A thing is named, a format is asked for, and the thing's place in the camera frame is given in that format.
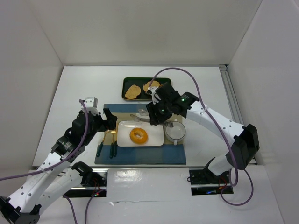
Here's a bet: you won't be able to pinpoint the white two-handled bowl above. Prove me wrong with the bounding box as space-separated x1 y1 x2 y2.
164 120 186 145

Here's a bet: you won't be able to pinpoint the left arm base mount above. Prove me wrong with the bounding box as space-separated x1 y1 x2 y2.
65 169 108 198

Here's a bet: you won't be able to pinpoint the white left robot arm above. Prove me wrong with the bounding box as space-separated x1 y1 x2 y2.
0 108 117 224

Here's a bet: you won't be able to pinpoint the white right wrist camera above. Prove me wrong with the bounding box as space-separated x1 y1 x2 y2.
146 86 161 105

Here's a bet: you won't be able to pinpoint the flat toast slice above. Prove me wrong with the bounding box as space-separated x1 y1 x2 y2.
125 85 141 99

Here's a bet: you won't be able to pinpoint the white rectangular plate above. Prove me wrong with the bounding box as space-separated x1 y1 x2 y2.
117 120 164 147

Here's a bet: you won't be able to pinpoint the gold fork green handle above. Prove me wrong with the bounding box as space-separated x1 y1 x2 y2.
109 130 117 159

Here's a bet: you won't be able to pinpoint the aluminium frame rail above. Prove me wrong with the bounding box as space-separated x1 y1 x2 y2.
219 65 259 170

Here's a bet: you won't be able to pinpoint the dark green serving tray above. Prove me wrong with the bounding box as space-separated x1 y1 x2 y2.
122 77 172 102

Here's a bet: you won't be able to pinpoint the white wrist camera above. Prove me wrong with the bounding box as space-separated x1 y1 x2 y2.
84 97 100 116
146 86 161 105

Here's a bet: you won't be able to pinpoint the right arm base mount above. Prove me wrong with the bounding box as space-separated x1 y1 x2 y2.
187 169 234 196

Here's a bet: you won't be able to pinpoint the gold spoon green handle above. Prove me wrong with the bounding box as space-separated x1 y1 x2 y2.
96 130 109 157

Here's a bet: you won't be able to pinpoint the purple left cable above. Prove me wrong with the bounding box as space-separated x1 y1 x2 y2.
0 99 106 224

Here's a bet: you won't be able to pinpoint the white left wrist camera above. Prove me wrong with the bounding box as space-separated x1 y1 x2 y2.
84 97 100 116

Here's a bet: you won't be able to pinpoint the orange bagel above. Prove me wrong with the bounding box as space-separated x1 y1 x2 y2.
129 127 148 144

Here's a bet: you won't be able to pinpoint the metal food tongs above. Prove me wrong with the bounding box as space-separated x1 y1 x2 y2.
130 109 174 128

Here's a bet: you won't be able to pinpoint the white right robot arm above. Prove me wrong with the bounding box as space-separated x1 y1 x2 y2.
146 83 260 176

